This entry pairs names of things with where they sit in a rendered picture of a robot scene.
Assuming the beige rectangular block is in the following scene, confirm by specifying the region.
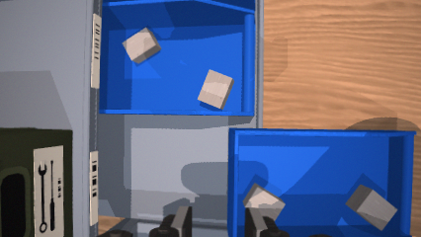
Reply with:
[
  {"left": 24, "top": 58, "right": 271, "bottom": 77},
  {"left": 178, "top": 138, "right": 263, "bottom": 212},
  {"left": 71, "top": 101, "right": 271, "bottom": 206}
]
[{"left": 198, "top": 70, "right": 234, "bottom": 110}]

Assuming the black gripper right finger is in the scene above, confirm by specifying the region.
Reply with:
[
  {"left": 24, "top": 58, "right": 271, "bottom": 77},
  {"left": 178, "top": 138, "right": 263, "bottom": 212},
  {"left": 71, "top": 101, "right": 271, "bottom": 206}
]
[{"left": 244, "top": 207, "right": 332, "bottom": 237}]

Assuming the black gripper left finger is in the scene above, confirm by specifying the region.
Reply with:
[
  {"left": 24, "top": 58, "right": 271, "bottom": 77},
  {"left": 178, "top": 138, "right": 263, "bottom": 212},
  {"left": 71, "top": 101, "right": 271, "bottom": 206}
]
[{"left": 96, "top": 206, "right": 193, "bottom": 237}]

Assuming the olive green case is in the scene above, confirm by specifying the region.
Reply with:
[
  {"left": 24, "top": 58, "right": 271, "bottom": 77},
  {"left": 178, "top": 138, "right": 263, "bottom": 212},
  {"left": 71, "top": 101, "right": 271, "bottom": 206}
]
[{"left": 0, "top": 127, "right": 73, "bottom": 237}]

